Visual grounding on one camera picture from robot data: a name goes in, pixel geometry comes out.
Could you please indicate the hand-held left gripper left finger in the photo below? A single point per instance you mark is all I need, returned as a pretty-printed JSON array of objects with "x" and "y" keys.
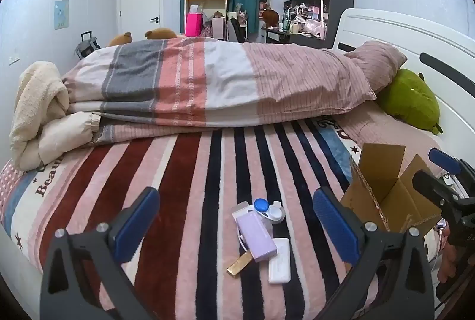
[{"x": 133, "y": 227}]

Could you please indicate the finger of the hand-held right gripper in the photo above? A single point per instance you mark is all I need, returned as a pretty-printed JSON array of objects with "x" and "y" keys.
[
  {"x": 430, "y": 186},
  {"x": 443, "y": 158}
]

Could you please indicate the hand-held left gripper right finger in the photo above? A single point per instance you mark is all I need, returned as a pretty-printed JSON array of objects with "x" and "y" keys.
[{"x": 334, "y": 227}]

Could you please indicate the brown cardboard box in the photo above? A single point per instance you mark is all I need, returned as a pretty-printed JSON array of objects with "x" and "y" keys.
[{"x": 386, "y": 190}]

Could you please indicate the clear tape roll white holder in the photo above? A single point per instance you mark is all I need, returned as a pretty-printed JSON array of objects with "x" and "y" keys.
[{"x": 276, "y": 213}]

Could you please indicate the person's right hand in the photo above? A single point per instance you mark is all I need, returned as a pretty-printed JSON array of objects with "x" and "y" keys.
[{"x": 447, "y": 257}]

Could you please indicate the white power bank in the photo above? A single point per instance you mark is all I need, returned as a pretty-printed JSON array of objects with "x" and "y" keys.
[{"x": 279, "y": 260}]

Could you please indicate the striped plush bed blanket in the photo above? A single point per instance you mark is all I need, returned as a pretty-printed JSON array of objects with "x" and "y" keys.
[{"x": 178, "y": 175}]

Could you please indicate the green plush toy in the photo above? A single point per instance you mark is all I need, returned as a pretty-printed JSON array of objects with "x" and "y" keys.
[{"x": 408, "y": 97}]

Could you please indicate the blue round case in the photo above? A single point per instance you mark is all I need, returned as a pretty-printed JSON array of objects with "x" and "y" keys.
[{"x": 261, "y": 207}]

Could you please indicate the pink striped pillow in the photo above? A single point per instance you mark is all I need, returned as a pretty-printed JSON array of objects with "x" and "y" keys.
[
  {"x": 374, "y": 127},
  {"x": 374, "y": 58}
]

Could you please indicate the purple power bank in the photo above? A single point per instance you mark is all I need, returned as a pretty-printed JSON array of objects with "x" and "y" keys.
[{"x": 256, "y": 234}]

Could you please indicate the small white box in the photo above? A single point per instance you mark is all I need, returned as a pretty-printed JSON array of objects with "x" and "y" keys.
[{"x": 241, "y": 210}]

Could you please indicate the gold metal lighter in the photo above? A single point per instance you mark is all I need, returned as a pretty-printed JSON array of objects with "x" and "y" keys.
[{"x": 239, "y": 264}]

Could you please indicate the cream padded jacket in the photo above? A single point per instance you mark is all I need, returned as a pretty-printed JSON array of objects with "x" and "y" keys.
[{"x": 63, "y": 134}]

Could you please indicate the white bed headboard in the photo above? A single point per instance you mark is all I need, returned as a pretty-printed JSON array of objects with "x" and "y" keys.
[{"x": 408, "y": 34}]

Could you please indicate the folded striped quilt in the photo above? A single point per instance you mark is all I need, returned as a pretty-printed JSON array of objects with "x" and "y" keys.
[{"x": 185, "y": 82}]

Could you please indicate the cream fleece blanket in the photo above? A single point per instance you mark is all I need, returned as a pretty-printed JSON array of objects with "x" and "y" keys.
[{"x": 37, "y": 101}]

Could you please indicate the grey suitcase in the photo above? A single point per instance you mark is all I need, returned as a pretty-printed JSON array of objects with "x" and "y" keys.
[{"x": 87, "y": 45}]

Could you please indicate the brown teddy bear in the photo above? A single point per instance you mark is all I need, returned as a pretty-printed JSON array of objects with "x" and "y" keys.
[
  {"x": 120, "y": 39},
  {"x": 160, "y": 33}
]

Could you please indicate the cluttered desk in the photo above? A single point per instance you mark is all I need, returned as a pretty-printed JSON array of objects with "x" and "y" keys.
[{"x": 276, "y": 33}]

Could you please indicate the pink gift bag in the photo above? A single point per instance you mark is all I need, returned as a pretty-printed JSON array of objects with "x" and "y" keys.
[{"x": 193, "y": 25}]

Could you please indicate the brown plush toy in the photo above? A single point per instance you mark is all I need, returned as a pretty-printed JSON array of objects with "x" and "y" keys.
[{"x": 271, "y": 17}]

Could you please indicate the white door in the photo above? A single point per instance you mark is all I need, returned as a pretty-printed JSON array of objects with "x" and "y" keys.
[{"x": 140, "y": 4}]

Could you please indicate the yellow white shelf unit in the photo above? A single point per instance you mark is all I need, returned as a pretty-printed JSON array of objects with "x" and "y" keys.
[{"x": 206, "y": 2}]

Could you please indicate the small blue wall poster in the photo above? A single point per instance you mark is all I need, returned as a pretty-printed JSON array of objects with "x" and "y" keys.
[{"x": 61, "y": 14}]

